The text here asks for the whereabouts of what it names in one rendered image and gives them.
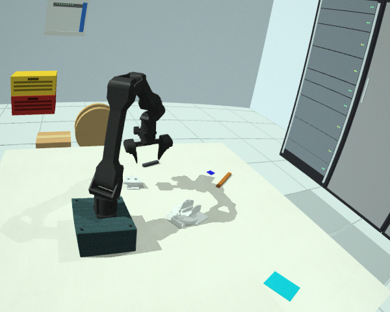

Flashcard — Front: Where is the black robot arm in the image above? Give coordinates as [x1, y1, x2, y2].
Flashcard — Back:
[88, 72, 165, 219]

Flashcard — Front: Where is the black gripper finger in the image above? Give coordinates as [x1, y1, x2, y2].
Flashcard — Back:
[158, 144, 169, 160]
[129, 151, 137, 163]

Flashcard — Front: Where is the cyan rectangular plate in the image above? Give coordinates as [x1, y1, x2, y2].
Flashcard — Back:
[264, 271, 300, 301]

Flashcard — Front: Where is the orange rectangular bar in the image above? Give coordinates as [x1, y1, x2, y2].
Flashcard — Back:
[216, 172, 231, 188]

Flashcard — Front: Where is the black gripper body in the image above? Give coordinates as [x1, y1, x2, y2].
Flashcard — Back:
[123, 126, 173, 153]

